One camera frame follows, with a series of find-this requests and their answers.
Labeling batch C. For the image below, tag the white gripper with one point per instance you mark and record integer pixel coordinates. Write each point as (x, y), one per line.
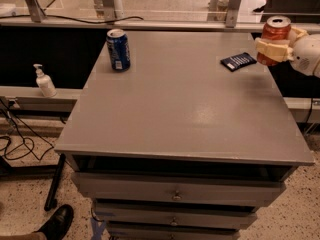
(306, 53)

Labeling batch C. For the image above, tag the red coke can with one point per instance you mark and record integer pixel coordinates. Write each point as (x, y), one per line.
(276, 28)

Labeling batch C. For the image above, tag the blue pepsi can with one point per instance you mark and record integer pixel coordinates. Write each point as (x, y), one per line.
(118, 47)

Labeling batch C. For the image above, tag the grey top drawer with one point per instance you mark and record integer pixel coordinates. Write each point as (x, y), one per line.
(177, 189)

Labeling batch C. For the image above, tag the grey drawer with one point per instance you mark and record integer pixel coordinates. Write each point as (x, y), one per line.
(177, 189)
(174, 216)
(157, 232)

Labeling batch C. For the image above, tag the grey middle drawer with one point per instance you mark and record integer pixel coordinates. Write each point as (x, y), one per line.
(174, 216)

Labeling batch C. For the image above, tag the white pump soap bottle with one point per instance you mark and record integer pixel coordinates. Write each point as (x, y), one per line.
(44, 82)

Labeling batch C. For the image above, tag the grey bottom drawer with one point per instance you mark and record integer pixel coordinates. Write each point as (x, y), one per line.
(157, 232)

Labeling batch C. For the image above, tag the black metal stand leg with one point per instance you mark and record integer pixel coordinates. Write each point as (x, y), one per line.
(51, 201)

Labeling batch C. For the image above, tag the black leather shoe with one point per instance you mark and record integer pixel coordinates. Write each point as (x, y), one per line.
(57, 226)

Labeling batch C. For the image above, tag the grey metal frame post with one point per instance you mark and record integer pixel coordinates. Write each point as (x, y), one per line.
(224, 11)
(113, 9)
(36, 12)

